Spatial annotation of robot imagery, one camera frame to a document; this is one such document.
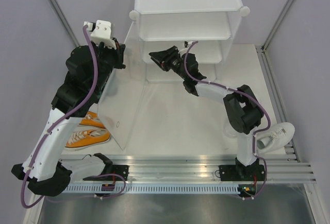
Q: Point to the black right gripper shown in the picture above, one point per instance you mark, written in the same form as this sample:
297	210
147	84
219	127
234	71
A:
163	57

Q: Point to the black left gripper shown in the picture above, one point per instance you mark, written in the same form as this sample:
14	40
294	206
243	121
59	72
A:
119	51

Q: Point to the white sneaker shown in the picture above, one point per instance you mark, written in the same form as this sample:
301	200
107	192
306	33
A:
275	137
229	131

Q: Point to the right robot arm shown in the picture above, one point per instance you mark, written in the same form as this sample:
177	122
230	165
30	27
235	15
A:
243	110

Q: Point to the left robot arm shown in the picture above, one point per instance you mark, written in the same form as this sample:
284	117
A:
89	68

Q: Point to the clear cabinet door panel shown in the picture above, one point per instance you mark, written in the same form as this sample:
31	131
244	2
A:
120	100

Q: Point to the white plastic shoe cabinet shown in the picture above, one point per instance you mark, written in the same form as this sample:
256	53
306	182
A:
213	24

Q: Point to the orange sneaker upper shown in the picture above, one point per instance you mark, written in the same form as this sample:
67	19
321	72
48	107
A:
91	119

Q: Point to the orange sneaker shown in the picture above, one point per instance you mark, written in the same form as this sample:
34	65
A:
91	119
86	138

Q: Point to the orange sneaker lower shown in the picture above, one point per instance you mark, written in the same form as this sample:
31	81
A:
86	138

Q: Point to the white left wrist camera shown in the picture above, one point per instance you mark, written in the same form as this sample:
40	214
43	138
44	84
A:
101	33

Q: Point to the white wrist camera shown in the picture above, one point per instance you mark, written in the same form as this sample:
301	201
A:
188	44
101	33

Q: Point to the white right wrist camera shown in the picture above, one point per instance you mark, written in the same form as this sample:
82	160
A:
188	44

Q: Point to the left aluminium frame post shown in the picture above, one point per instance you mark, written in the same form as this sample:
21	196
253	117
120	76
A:
64	22

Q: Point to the aluminium frame post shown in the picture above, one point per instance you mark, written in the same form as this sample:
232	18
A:
282	15
64	22

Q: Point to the white slotted cable duct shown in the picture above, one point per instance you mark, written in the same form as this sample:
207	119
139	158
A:
143	188

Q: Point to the right aluminium frame post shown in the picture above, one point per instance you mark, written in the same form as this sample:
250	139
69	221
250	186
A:
282	15

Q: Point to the aluminium mounting rail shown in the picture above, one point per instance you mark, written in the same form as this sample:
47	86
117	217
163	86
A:
202	168

